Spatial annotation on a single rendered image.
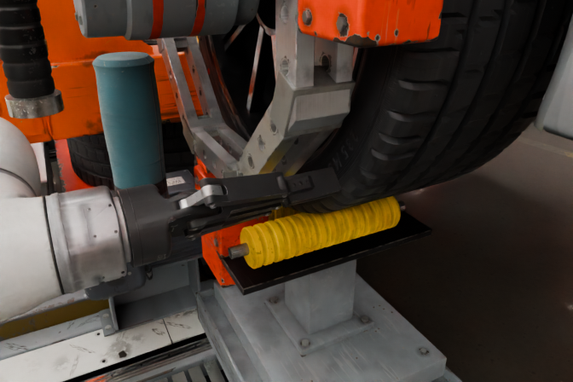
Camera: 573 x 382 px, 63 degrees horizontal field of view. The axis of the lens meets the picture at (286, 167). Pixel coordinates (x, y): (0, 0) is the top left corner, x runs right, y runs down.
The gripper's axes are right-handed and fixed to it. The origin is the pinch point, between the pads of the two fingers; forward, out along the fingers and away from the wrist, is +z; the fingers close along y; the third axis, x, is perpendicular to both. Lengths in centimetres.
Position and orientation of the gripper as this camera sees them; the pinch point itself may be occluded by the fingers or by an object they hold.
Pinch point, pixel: (308, 186)
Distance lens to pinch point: 52.8
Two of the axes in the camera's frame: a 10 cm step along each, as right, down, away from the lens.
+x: -3.2, -9.0, 2.9
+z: 8.9, -1.8, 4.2
